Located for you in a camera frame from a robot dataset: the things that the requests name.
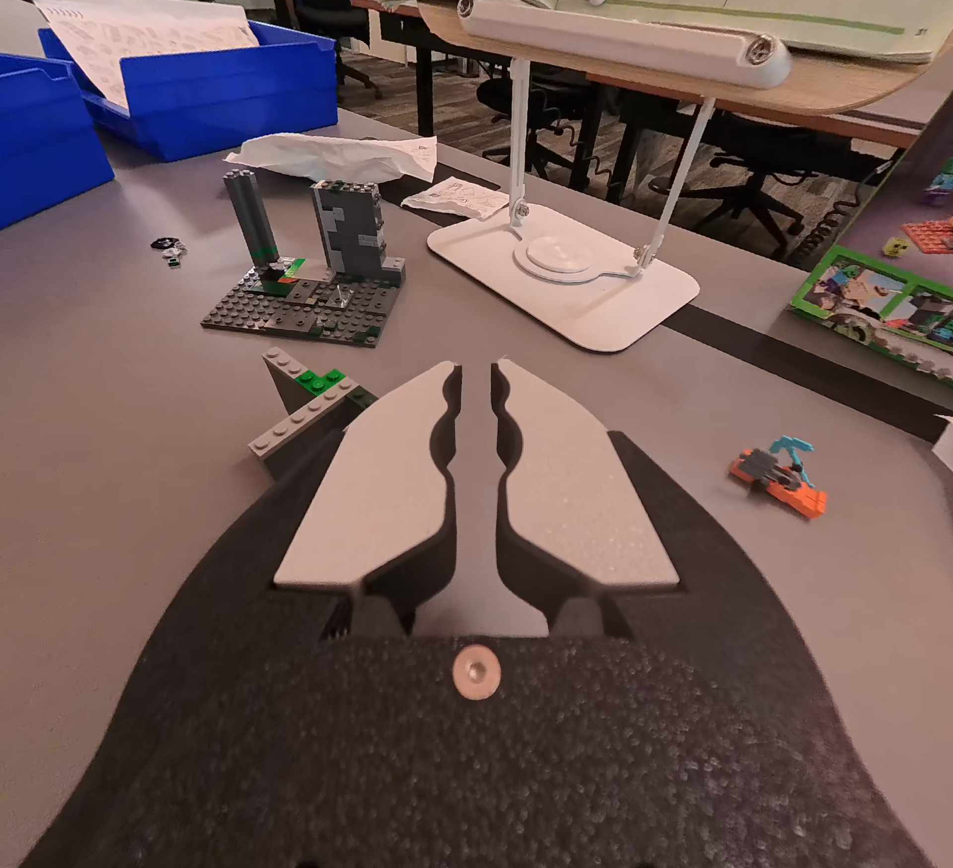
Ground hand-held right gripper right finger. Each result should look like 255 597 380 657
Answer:
490 359 680 634

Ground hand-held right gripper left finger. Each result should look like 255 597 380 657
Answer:
274 360 461 634

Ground grey desk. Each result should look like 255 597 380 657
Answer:
0 0 953 868

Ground long brown-edged desk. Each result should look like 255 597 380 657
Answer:
350 0 924 206

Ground white stand base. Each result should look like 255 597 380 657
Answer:
417 0 953 353

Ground dark baseplate brick build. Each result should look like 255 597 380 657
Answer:
201 170 407 349

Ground small orange brick build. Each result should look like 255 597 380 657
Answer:
730 436 827 519

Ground small white paper leaflet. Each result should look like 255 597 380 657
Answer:
401 177 511 221

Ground white crumpled paper bag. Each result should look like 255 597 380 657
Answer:
223 133 439 184

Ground green toy set box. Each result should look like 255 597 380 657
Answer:
789 116 953 386

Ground black office chair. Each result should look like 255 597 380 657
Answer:
655 112 816 251
476 74 574 165
298 0 384 100

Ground blue plastic bin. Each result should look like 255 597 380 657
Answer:
0 52 116 230
39 19 340 163

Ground white instruction sheet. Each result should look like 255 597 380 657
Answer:
0 0 263 111

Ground grey brick wall corner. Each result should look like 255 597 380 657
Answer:
248 347 381 482

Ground black coiled cable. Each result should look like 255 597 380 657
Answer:
800 160 894 269

